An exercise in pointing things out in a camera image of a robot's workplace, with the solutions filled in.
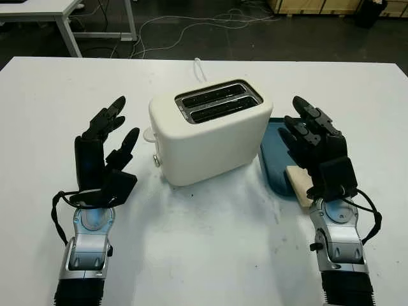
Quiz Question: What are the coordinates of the white toaster lever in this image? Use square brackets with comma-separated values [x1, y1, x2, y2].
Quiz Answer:
[142, 127, 159, 143]

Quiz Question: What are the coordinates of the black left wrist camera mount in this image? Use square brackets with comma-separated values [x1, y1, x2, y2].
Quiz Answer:
[101, 169, 138, 207]

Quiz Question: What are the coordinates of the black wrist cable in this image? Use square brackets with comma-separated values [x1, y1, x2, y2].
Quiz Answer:
[342, 187, 383, 246]
[52, 189, 111, 247]

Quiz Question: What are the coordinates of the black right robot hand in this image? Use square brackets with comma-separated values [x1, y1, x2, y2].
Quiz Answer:
[278, 95, 351, 200]

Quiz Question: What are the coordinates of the wooden crate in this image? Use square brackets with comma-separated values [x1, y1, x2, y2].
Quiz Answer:
[267, 0, 363, 15]

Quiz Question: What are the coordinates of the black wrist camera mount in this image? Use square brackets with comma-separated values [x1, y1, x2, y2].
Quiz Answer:
[101, 169, 138, 207]
[318, 156, 358, 200]

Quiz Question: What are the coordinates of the white office desk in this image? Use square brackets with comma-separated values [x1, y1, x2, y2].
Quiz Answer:
[0, 0, 138, 58]

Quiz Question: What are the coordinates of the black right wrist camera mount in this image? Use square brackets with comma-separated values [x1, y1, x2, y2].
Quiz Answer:
[318, 156, 358, 200]

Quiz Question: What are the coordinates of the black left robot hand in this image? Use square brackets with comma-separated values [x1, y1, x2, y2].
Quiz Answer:
[69, 95, 141, 210]

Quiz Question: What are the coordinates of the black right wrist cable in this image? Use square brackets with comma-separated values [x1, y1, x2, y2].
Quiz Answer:
[342, 187, 383, 246]

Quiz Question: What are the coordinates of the white toaster power cord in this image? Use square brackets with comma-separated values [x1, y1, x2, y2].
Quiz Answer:
[193, 57, 208, 82]

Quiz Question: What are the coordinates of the white floor cable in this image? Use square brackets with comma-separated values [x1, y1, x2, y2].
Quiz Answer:
[132, 8, 281, 60]

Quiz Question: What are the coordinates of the white two-slot toaster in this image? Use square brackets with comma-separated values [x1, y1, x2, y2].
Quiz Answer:
[148, 78, 274, 187]

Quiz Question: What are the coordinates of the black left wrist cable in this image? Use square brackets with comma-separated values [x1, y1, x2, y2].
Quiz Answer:
[52, 189, 111, 247]

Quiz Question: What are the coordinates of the dark blue plastic tray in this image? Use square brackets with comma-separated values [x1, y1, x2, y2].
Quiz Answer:
[259, 117, 319, 201]

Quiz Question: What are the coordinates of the slice of white bread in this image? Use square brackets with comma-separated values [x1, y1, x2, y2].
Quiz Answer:
[285, 164, 315, 208]

